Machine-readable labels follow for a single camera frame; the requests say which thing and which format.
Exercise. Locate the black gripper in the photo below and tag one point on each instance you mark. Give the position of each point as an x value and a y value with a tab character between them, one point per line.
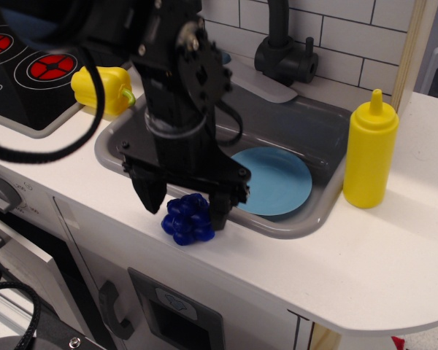
195	162

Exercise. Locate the blue toy blueberries cluster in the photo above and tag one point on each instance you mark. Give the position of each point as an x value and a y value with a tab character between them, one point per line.
188	220

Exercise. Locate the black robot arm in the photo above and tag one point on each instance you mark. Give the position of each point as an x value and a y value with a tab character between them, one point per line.
183	78

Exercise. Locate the light blue plate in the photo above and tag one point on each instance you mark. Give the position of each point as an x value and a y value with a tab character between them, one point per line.
280	181

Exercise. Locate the grey toy sink basin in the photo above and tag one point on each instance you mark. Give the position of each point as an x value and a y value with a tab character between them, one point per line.
316	133

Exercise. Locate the grey dishwasher panel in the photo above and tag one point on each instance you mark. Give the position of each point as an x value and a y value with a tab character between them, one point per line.
176	318

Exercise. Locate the yellow toy bell pepper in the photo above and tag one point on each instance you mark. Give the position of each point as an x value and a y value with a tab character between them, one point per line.
117	89

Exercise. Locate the black toy faucet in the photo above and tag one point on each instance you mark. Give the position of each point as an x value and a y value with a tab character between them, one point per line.
278	56

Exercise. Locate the white oven door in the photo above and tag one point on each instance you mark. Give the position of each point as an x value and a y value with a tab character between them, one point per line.
26	262

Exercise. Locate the grey oven knob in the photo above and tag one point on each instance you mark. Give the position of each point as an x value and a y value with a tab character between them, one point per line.
9	197

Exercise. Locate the black metal foreground base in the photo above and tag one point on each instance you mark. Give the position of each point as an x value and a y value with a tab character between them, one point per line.
50	334

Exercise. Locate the black toy stovetop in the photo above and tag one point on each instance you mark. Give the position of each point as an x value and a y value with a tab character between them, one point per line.
36	96

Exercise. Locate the yellow squeeze bottle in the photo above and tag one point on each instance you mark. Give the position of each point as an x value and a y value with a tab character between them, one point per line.
371	141

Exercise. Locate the grey cabinet door handle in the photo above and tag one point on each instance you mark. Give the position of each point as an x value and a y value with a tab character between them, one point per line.
121	327

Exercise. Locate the light wooden side post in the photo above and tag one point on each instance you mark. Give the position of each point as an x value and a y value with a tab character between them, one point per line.
421	22

